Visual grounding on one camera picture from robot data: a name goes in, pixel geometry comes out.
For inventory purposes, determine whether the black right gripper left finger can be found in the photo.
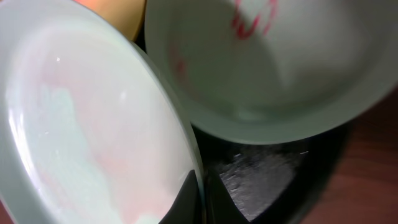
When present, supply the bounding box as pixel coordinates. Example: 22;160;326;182
159;170;203;224

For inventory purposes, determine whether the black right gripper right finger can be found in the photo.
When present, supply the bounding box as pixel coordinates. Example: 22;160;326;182
205;170;249;224

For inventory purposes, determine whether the light blue plate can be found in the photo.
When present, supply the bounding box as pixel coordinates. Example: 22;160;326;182
1;0;205;223

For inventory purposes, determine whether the pale green plate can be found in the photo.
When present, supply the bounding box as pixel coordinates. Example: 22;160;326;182
145;0;397;144

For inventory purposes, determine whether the round black tray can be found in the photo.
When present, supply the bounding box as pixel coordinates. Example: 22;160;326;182
133;27;355;224

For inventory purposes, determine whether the yellow plate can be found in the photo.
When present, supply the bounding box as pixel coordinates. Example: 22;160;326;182
75;0;146;40

